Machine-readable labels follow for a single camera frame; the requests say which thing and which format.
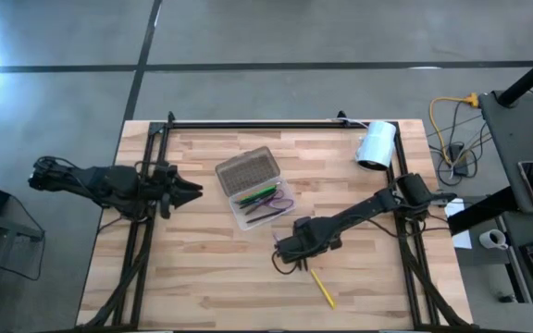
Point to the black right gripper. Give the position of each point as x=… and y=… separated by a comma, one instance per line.
x=308, y=238

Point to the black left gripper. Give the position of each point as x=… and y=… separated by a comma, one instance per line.
x=165, y=194

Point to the yellow pen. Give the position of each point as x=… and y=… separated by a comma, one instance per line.
x=323, y=289

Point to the black pen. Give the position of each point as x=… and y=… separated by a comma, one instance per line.
x=266, y=216

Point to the clear plastic supply box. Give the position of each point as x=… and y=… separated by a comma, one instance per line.
x=248, y=171

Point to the green pen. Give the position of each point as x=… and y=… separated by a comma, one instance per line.
x=257, y=193

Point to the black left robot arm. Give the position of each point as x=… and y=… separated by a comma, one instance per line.
x=100, y=182

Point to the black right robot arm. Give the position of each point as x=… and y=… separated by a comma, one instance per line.
x=363, y=210

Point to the white paper sheet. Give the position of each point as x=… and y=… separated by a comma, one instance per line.
x=461, y=239

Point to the black side table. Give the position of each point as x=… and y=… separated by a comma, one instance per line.
x=7, y=226

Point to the black support beam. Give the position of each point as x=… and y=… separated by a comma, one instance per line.
x=479, y=213

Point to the white mug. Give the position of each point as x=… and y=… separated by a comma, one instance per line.
x=488, y=240

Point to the black power adapter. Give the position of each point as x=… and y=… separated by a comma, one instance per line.
x=457, y=152

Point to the grey desk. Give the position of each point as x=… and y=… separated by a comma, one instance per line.
x=511, y=134

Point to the black pole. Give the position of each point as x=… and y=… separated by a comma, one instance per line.
x=530, y=76

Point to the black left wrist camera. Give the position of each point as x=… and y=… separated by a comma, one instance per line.
x=164, y=169

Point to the black aluminium table frame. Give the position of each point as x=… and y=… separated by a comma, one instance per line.
x=271, y=125

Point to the small black bracket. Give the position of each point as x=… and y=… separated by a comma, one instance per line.
x=444, y=197

